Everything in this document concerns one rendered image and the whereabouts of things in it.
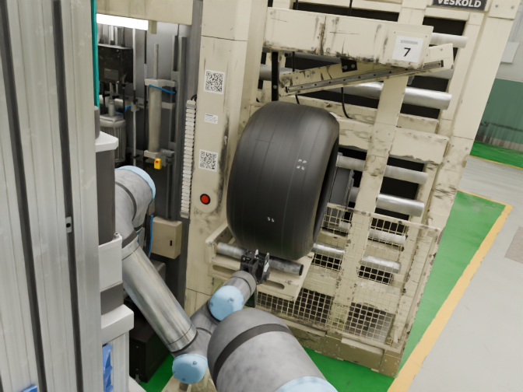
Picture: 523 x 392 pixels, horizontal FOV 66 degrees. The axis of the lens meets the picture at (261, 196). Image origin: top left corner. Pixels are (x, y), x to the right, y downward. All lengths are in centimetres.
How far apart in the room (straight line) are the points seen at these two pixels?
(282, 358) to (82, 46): 38
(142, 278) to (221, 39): 87
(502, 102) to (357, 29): 893
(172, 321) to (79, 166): 54
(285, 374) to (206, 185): 118
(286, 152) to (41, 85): 93
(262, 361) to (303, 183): 84
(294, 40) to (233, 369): 135
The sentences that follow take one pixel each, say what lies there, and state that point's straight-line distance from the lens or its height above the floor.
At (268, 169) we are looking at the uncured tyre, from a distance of 126.
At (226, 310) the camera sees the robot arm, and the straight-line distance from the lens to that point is 101.
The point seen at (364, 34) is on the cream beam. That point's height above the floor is 173.
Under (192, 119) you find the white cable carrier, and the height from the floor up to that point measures 136.
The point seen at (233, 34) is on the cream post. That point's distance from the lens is 144.
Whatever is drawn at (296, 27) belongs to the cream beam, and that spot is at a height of 172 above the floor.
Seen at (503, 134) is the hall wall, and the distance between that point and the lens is 1048.
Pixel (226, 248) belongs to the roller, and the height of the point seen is 91.
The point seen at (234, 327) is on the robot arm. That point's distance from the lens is 52.
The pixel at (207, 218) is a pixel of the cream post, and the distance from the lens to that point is 162.
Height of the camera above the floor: 169
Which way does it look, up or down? 22 degrees down
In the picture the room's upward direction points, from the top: 8 degrees clockwise
